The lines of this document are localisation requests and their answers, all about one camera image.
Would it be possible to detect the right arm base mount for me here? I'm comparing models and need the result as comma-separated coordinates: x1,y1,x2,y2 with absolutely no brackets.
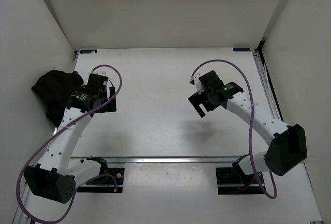
215,156,263,195

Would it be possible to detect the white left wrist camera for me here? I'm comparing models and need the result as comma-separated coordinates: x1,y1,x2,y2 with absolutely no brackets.
93,71,107,77

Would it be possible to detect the aluminium right side rail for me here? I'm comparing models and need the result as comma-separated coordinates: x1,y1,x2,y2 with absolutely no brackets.
252,49,283,121

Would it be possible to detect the blue label right corner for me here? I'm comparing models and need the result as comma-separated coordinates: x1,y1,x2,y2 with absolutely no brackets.
233,47,251,52

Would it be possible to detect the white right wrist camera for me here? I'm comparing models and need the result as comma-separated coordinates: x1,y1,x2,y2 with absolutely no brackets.
189,73,204,94

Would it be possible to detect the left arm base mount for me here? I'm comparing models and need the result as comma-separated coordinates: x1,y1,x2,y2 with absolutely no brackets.
78,164,125,193

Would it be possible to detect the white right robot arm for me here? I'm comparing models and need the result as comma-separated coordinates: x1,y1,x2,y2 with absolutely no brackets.
188,70,307,183

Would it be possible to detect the aluminium front rail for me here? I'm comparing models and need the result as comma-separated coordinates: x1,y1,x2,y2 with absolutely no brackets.
70,156,244,164

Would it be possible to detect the black pleated skirt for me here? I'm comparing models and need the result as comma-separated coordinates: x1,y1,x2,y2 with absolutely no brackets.
32,70,84,127

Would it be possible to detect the blue label left corner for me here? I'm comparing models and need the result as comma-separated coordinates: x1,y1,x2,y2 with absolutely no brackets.
79,49,98,54

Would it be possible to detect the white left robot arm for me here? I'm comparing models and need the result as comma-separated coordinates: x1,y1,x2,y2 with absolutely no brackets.
23,72,115,203

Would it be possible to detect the blue label corner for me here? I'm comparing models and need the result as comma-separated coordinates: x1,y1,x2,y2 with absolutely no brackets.
233,47,251,52
79,49,98,54

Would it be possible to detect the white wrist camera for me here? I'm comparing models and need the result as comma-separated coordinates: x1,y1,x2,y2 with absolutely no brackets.
93,71,107,77
189,73,204,94

